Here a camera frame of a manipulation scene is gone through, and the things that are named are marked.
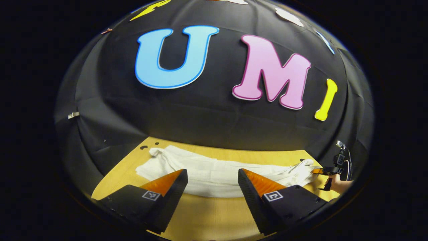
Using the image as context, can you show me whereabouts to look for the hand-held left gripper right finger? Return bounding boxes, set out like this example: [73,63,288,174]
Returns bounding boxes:
[238,168,330,236]

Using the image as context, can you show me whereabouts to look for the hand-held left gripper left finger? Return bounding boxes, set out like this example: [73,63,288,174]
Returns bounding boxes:
[96,169,189,235]

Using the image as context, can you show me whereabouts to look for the white jeans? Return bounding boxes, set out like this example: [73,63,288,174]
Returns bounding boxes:
[135,145,322,198]

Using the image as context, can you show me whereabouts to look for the black backdrop cloth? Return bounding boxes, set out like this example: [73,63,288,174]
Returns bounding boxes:
[53,0,376,198]

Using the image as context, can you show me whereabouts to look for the black cable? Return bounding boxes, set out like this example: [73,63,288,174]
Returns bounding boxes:
[344,147,353,181]

